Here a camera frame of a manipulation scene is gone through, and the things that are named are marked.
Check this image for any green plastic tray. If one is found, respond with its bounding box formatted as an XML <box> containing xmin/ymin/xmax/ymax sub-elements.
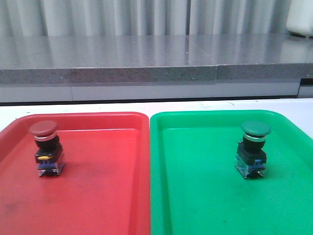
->
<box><xmin>150</xmin><ymin>110</ymin><xmax>313</xmax><ymax>235</ymax></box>

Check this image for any red plastic tray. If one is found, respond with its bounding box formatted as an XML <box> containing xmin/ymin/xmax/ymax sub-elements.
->
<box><xmin>0</xmin><ymin>112</ymin><xmax>150</xmax><ymax>235</ymax></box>

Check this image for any red mushroom push button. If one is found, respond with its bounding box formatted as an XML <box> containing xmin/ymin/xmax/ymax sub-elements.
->
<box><xmin>29</xmin><ymin>120</ymin><xmax>66</xmax><ymax>177</ymax></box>

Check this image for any grey speckled stone counter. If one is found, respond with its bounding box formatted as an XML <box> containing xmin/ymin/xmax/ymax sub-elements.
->
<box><xmin>0</xmin><ymin>34</ymin><xmax>313</xmax><ymax>103</ymax></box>

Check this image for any white container on counter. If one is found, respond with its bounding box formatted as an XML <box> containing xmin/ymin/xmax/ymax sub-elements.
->
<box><xmin>286</xmin><ymin>0</ymin><xmax>313</xmax><ymax>37</ymax></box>

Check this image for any green mushroom push button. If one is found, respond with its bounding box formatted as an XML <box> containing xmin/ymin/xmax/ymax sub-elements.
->
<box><xmin>235</xmin><ymin>120</ymin><xmax>271</xmax><ymax>179</ymax></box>

